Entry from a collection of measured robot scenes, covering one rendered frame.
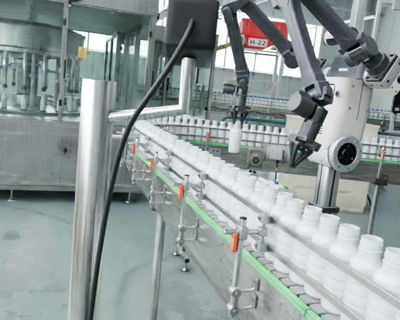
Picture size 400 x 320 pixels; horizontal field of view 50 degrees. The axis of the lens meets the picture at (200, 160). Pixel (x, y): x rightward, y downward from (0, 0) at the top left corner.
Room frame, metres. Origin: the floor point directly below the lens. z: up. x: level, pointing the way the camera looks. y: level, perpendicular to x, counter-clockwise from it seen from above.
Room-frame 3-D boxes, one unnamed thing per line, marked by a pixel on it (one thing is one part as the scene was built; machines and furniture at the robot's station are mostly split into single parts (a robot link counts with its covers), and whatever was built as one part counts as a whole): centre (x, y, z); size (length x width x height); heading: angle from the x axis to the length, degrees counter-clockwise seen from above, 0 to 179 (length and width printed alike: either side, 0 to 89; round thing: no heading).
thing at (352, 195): (5.90, -1.71, 0.59); 1.10 x 0.62 x 1.18; 91
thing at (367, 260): (0.72, -0.31, 1.08); 0.06 x 0.06 x 0.17
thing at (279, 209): (1.00, -0.21, 1.08); 0.06 x 0.06 x 0.17
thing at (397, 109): (7.44, -3.22, 1.55); 0.17 x 0.15 x 0.42; 91
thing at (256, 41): (8.67, -0.94, 1.40); 0.92 x 0.72 x 2.80; 91
